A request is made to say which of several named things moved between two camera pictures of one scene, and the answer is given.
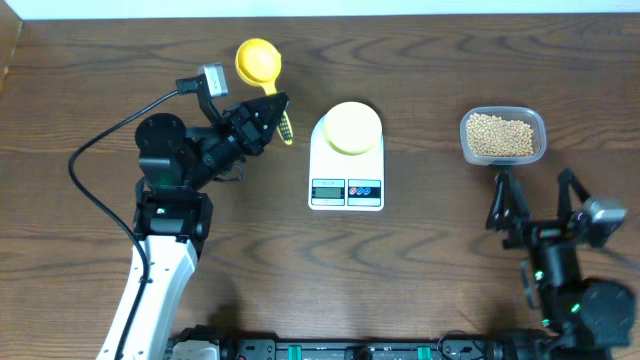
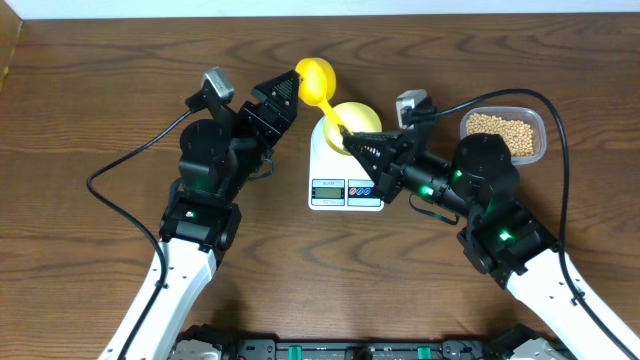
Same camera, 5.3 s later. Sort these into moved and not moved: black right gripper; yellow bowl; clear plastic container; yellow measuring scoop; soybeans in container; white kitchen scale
Moved: yellow measuring scoop; black right gripper
Not moved: white kitchen scale; yellow bowl; soybeans in container; clear plastic container
